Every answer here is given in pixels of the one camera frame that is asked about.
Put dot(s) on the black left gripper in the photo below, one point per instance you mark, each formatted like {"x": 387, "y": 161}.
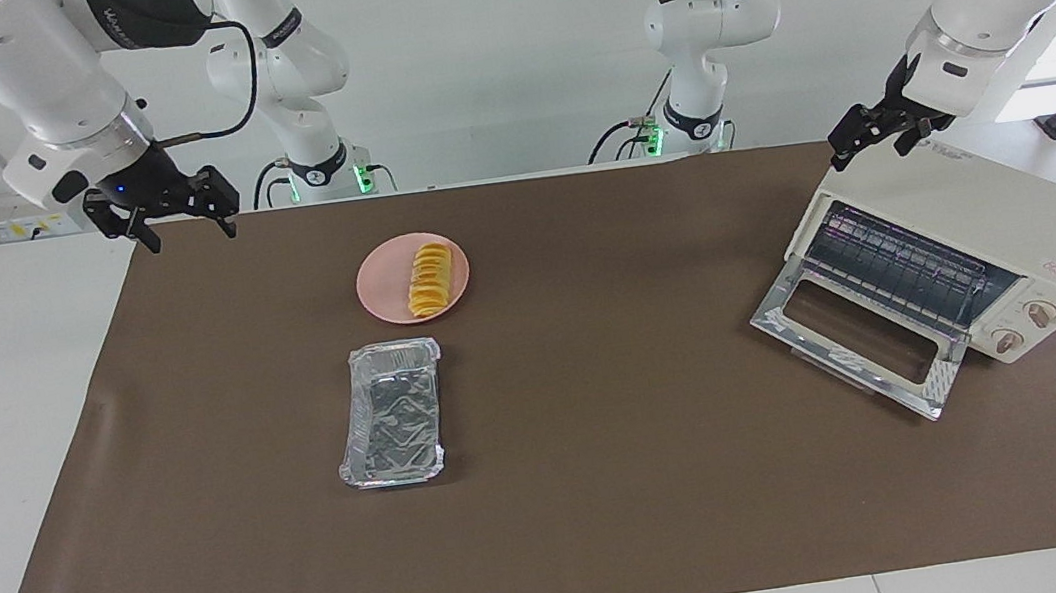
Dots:
{"x": 903, "y": 107}

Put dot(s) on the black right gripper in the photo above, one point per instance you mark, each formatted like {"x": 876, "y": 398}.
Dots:
{"x": 152, "y": 186}

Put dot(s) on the yellow sliced bread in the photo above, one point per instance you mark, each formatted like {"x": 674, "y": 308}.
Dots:
{"x": 430, "y": 278}

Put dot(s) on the aluminium foil tray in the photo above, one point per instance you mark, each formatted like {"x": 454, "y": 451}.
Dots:
{"x": 393, "y": 424}

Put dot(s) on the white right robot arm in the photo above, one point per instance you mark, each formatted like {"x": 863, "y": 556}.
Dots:
{"x": 37, "y": 75}

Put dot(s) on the cream toaster oven body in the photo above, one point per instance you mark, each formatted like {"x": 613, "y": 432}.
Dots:
{"x": 1012, "y": 217}

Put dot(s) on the beige oven knob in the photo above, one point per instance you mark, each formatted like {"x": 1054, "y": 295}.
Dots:
{"x": 1008, "y": 340}
{"x": 1042, "y": 312}

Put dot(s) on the glass oven door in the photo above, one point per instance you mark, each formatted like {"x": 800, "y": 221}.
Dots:
{"x": 941, "y": 377}

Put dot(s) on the pink round plate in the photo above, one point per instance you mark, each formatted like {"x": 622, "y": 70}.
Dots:
{"x": 380, "y": 284}

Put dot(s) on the brown table mat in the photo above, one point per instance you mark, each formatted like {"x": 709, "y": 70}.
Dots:
{"x": 611, "y": 478}

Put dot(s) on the white wall power outlet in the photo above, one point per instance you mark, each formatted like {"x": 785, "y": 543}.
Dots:
{"x": 26, "y": 229}

